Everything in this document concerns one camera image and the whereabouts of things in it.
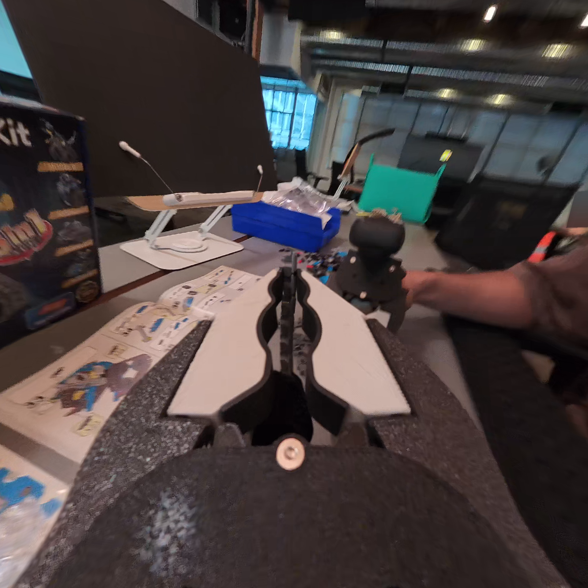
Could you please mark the wooden board stand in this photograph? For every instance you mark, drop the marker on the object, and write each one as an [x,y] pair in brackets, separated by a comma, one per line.
[356,156]

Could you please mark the blue sticker sheet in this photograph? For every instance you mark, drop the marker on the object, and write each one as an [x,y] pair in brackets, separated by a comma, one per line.
[27,487]

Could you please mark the robot kit box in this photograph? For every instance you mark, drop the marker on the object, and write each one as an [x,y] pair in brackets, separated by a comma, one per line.
[46,220]

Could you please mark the instruction booklet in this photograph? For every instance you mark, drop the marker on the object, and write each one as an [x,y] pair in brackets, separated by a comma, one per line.
[138,317]

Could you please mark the orange traffic cone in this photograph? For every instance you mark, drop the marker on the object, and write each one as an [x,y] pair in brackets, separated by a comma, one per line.
[542,246]

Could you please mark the white book stand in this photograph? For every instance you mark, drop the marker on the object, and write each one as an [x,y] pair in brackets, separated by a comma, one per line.
[183,243]

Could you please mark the clear plastic bags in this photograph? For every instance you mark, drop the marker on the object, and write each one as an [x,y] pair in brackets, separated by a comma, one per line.
[303,200]

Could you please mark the blue storage bin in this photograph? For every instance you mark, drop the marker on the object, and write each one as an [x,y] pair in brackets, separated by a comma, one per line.
[280,225]

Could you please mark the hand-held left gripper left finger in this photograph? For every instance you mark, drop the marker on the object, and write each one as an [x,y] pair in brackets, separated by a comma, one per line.
[220,363]

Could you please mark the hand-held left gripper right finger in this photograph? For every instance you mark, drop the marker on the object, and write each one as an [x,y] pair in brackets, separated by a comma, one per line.
[353,363]

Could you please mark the pile of small coloured bricks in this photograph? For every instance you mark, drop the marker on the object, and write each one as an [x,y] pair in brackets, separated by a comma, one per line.
[317,262]

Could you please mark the grey desk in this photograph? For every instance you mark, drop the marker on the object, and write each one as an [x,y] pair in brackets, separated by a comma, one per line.
[138,278]

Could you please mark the teal bin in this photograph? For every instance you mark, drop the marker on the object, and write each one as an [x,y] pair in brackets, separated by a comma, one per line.
[399,193]

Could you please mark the black partition panel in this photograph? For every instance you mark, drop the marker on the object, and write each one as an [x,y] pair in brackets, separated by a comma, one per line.
[160,92]

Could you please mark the crumpled clear plastic bag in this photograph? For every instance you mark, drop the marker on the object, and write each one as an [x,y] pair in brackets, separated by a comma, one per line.
[18,542]

